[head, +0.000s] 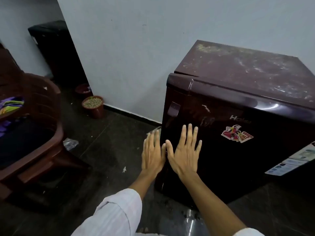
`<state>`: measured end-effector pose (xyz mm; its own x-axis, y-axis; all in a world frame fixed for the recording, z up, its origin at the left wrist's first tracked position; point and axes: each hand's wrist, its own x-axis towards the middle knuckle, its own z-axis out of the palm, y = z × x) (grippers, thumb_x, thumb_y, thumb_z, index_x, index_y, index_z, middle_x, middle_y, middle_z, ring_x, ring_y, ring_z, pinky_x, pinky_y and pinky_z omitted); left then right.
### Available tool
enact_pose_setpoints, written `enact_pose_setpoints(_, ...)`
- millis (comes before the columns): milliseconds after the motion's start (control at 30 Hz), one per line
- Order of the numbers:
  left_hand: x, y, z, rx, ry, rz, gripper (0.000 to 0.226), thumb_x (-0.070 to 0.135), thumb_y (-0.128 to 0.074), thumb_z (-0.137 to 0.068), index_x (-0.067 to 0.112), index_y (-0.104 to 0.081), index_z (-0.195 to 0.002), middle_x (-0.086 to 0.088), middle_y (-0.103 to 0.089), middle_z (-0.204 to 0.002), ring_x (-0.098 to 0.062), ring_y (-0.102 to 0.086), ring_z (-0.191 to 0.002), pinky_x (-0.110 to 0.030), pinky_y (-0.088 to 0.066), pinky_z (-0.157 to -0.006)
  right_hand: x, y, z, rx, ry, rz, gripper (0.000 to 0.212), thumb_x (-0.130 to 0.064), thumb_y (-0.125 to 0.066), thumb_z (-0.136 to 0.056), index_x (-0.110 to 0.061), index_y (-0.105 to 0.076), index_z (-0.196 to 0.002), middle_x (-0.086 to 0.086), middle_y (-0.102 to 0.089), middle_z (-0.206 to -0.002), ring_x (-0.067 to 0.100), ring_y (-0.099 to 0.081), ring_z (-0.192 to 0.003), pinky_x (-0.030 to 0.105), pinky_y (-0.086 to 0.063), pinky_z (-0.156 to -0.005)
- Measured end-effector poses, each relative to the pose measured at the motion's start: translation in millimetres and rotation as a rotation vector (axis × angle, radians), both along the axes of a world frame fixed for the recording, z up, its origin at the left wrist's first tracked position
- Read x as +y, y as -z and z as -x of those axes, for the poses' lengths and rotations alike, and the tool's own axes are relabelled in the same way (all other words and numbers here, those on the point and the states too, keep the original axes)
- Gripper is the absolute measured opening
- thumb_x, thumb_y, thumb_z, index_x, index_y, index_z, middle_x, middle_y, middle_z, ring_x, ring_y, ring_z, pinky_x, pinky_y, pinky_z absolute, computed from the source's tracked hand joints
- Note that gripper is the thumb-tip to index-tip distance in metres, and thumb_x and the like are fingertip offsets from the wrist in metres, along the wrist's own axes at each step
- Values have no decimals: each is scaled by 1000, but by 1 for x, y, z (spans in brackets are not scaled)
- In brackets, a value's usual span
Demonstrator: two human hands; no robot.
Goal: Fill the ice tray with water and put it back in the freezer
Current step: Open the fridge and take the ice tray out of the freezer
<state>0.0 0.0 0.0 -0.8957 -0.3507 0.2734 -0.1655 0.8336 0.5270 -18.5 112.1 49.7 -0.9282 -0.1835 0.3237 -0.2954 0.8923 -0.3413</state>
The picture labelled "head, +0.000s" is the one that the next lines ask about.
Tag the dark red pot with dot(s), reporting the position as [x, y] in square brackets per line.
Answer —
[82, 89]

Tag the colourful cloth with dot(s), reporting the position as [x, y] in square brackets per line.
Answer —
[11, 104]

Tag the person's right hand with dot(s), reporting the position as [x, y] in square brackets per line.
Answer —
[184, 157]

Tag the person's left hand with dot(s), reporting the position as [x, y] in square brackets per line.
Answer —
[152, 157]

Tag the brown pot with green grains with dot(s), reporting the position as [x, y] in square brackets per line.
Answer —
[93, 105]

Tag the cartoon sticker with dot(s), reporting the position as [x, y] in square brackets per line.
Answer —
[236, 133]

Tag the brown plastic chair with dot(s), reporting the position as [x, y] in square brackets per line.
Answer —
[49, 95]

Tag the white shirt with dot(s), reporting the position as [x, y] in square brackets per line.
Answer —
[110, 218]

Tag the maroon mini fridge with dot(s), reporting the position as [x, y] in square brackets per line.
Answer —
[246, 71]

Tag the crumpled clear plastic wrapper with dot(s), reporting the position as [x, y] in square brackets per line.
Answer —
[70, 144]

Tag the person's right forearm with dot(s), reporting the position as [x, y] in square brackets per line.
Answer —
[211, 206]

